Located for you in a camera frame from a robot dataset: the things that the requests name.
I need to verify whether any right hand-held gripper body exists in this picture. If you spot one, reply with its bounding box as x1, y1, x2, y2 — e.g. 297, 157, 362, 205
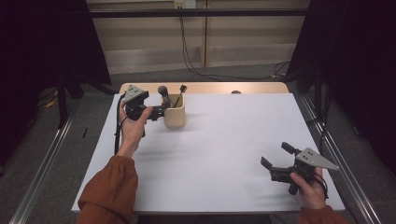
270, 147, 341, 196

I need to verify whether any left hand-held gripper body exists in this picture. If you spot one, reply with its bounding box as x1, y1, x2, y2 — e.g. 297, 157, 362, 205
121, 84, 166, 122

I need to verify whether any black powder makeup brush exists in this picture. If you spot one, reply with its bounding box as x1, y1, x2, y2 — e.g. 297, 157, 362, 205
157, 85, 172, 108

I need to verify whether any beige square cup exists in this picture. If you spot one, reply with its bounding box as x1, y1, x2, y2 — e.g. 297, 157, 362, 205
161, 92, 187, 129

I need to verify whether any thin black makeup brush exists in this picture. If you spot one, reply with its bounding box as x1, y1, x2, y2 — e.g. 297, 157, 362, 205
174, 84, 189, 109

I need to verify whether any person's right hand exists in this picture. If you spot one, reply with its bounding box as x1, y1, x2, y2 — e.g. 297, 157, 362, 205
289, 166, 329, 211

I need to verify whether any person's left hand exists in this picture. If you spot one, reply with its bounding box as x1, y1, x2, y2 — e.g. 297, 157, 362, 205
116, 100, 154, 159

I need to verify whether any black metal stand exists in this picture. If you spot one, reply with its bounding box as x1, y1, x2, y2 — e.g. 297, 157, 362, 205
56, 73, 70, 130
313, 68, 324, 120

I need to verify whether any white table mat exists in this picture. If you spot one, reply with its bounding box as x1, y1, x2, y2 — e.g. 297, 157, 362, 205
70, 92, 346, 215

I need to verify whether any black horizontal bar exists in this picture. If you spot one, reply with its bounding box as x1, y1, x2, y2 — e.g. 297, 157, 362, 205
88, 8, 312, 19

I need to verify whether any dark curtain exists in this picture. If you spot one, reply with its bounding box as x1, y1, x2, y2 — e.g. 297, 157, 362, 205
284, 0, 396, 176
0, 0, 112, 175

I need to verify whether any right hand-held gripper cable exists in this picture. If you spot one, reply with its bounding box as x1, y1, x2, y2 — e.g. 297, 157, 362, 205
314, 174, 330, 200

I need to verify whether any hand-held gripper cable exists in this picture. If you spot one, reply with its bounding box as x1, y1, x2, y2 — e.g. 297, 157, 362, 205
113, 92, 127, 156
314, 174, 330, 200

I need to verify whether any left hand-held gripper cable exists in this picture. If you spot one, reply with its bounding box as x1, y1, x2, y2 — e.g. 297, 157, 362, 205
113, 92, 127, 156

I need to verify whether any black power cable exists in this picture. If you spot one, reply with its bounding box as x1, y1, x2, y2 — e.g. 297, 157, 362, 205
178, 7, 290, 82

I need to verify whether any aluminium rail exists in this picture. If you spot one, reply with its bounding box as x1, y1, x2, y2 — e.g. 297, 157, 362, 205
8, 102, 78, 224
298, 94, 382, 224

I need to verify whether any white wall socket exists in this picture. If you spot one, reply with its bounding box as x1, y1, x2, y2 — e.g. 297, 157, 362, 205
174, 0, 196, 9

